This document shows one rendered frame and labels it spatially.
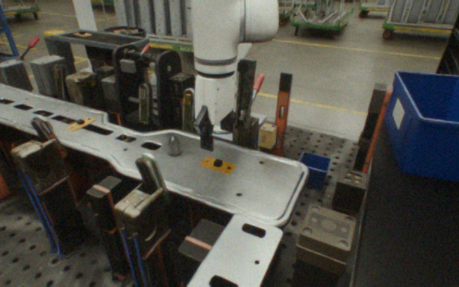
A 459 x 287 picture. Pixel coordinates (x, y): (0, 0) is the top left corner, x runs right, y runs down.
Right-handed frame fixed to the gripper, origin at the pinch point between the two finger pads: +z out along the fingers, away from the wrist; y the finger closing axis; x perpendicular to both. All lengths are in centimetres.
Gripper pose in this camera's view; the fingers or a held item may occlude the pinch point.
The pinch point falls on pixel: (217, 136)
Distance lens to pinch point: 67.2
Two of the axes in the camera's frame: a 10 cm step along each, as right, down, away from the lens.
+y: -4.5, 4.8, -7.5
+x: 8.9, 2.5, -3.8
